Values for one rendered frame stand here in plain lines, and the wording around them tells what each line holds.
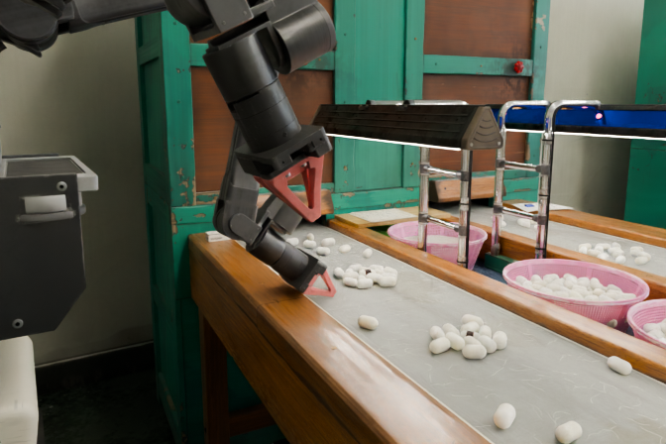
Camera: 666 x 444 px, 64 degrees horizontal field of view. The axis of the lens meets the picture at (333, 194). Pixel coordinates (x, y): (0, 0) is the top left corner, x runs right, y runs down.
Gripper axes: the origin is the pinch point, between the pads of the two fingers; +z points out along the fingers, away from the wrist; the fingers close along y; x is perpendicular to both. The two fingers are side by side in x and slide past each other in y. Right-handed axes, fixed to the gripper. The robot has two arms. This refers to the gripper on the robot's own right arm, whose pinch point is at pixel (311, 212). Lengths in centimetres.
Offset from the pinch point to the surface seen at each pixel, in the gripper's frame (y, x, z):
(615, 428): -18.1, -15.4, 36.6
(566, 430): -17.0, -9.3, 31.5
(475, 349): 2.6, -14.6, 34.3
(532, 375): -4.8, -17.1, 37.5
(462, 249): 33, -40, 42
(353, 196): 88, -48, 43
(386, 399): -2.9, 3.1, 24.4
